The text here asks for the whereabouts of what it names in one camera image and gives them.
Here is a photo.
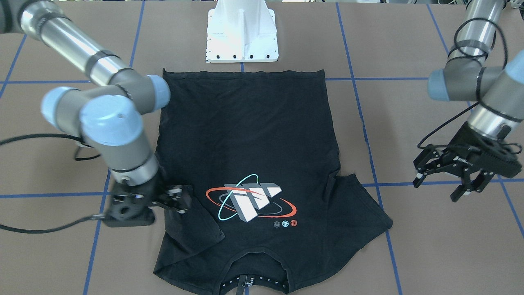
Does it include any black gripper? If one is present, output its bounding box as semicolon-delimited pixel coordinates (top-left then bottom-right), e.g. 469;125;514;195
412;123;522;203
102;176;193;228

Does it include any black printed t-shirt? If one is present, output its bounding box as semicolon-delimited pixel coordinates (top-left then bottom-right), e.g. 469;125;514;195
154;70;393;295

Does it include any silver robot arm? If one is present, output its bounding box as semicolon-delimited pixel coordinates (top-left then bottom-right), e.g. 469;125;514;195
1;0;324;234
156;31;523;222

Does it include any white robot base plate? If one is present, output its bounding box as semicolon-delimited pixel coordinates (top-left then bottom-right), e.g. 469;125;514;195
206;0;279;63

